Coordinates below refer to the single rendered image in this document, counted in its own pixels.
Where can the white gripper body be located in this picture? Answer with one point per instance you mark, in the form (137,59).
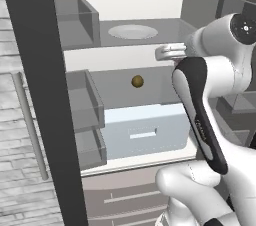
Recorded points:
(170,51)

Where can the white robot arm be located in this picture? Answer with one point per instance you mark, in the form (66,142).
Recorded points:
(230,80)

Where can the pink steak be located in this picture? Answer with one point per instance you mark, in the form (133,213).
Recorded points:
(175,63)

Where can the grey fridge shelf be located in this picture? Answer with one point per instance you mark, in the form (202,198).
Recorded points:
(166,33)
(116,93)

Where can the pale blue fridge drawer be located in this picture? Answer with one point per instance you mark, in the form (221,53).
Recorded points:
(146,120)

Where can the dark grey fridge door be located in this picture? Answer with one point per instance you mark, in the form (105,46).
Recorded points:
(40,70)

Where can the white plate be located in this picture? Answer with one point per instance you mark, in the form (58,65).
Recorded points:
(132,32)

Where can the brown round fruit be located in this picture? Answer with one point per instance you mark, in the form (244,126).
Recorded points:
(137,81)

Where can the grey freezer drawer front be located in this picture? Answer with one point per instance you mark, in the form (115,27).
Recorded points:
(126,183)

